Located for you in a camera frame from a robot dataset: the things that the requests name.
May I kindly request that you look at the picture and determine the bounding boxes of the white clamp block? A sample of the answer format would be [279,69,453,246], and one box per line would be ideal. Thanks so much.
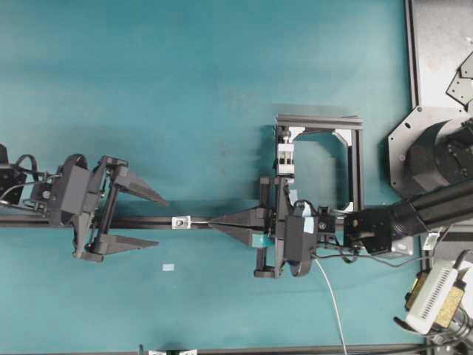
[276,143,295,175]

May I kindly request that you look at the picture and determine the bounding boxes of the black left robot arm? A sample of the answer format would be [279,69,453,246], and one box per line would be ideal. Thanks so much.
[1,146,167,263]

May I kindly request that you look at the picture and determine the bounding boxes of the long black aluminium rail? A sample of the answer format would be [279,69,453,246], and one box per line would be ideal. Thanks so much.
[0,214,473,232]

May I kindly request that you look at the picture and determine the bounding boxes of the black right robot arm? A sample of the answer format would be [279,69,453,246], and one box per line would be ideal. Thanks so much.
[209,120,472,278]

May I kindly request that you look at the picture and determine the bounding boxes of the black bottom edge rail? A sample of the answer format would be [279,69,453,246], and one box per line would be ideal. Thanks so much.
[133,344,435,354]

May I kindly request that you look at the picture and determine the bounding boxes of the black square aluminium frame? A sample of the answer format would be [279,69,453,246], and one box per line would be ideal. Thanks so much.
[274,114,364,219]

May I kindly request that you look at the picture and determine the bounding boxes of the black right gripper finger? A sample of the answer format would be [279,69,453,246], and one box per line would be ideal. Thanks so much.
[212,224,274,249]
[208,207,272,224]

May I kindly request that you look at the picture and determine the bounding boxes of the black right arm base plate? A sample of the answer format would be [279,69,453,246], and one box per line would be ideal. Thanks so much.
[387,106,472,197]

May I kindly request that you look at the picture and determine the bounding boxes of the grey bracket with hole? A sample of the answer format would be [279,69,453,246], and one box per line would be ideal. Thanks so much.
[171,216,191,230]

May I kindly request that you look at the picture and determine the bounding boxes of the small blue tape piece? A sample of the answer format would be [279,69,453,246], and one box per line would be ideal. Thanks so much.
[162,263,174,272]

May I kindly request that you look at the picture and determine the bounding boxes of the white perforated power adapter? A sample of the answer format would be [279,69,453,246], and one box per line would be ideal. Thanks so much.
[405,260,466,335]

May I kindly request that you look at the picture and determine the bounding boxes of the white cable with tag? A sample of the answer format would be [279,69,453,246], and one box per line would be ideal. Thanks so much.
[423,221,459,252]

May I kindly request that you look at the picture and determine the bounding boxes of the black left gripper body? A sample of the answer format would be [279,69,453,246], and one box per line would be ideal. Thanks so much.
[51,154,129,263]

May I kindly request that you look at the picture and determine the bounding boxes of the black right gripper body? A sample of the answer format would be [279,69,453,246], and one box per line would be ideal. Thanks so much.
[253,177,319,278]

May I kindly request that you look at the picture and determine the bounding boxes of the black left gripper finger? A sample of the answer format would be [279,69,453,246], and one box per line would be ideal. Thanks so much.
[88,234,159,257]
[106,168,169,206]

